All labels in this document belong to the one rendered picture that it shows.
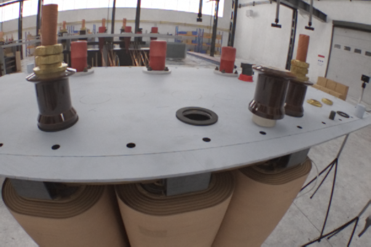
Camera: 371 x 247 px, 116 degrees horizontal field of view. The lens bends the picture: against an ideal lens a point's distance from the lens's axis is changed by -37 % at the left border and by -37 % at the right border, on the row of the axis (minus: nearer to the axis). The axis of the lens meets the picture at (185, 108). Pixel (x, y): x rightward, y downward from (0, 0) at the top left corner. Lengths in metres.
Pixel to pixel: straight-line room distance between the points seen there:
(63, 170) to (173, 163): 0.14
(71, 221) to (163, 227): 0.27
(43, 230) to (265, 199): 0.77
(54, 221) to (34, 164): 0.33
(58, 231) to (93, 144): 0.41
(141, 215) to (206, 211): 0.19
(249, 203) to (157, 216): 0.39
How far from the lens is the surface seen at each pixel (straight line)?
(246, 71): 0.80
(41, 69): 0.32
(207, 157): 0.25
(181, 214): 0.53
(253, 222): 0.87
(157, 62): 0.74
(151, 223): 0.56
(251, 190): 0.72
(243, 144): 0.29
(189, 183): 0.49
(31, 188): 0.56
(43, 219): 0.60
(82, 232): 0.63
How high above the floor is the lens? 1.51
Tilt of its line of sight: 21 degrees down
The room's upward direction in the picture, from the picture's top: 5 degrees clockwise
